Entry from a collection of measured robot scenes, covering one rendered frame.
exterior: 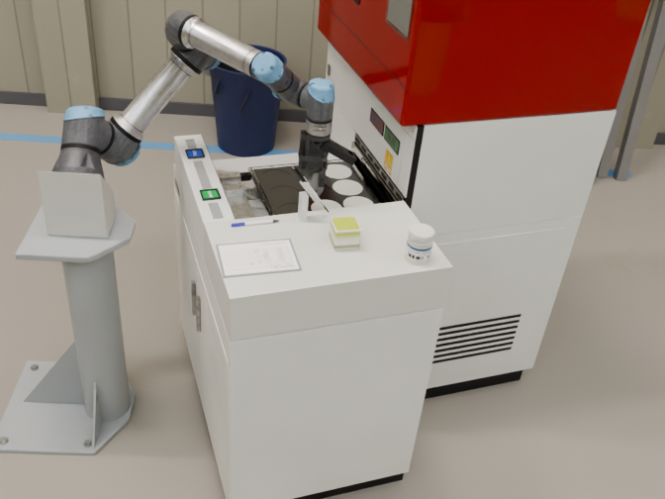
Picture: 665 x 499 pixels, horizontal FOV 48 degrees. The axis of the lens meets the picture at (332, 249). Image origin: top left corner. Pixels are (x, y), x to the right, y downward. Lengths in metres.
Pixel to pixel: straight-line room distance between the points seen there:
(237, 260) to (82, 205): 0.56
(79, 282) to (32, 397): 0.68
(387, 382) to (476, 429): 0.77
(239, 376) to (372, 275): 0.46
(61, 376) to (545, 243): 1.80
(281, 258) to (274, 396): 0.41
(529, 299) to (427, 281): 0.87
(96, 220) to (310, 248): 0.67
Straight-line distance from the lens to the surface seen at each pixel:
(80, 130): 2.36
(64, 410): 3.00
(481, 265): 2.66
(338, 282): 1.98
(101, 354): 2.69
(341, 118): 2.83
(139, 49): 4.90
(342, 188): 2.50
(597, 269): 4.03
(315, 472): 2.52
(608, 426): 3.21
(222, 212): 2.24
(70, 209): 2.37
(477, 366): 3.02
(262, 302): 1.94
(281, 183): 2.50
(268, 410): 2.23
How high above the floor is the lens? 2.18
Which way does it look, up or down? 35 degrees down
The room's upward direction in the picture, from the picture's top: 6 degrees clockwise
